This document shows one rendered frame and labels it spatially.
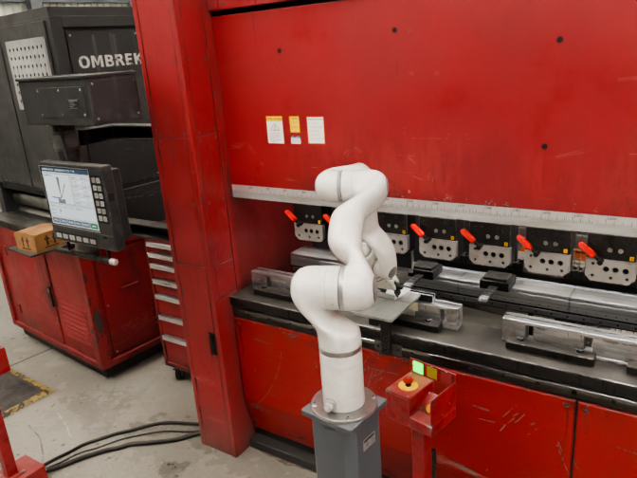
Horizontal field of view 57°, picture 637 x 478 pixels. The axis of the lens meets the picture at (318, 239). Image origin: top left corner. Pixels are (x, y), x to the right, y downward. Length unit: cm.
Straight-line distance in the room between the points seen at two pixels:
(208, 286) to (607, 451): 175
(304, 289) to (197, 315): 143
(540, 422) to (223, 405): 154
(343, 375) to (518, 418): 92
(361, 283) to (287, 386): 144
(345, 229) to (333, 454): 64
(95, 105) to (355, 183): 116
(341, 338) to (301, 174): 109
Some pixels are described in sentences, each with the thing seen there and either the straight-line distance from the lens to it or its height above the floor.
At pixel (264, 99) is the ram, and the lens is 256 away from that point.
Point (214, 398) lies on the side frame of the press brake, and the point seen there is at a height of 33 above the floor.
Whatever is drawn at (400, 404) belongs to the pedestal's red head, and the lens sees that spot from 220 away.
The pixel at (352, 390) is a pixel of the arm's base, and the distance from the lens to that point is 166.
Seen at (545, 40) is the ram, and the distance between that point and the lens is 204.
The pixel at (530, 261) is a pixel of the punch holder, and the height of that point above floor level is 122.
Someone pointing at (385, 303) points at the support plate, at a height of 100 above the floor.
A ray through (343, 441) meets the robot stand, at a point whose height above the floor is 95.
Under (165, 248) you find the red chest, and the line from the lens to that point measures 348.
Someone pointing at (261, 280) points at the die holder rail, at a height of 93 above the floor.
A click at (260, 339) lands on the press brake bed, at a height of 68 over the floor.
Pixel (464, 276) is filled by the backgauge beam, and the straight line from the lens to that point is 264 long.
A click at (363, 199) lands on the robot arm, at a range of 172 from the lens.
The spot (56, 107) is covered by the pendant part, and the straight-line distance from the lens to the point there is 266.
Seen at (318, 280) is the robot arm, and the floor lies 140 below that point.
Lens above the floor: 198
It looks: 18 degrees down
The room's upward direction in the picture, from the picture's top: 4 degrees counter-clockwise
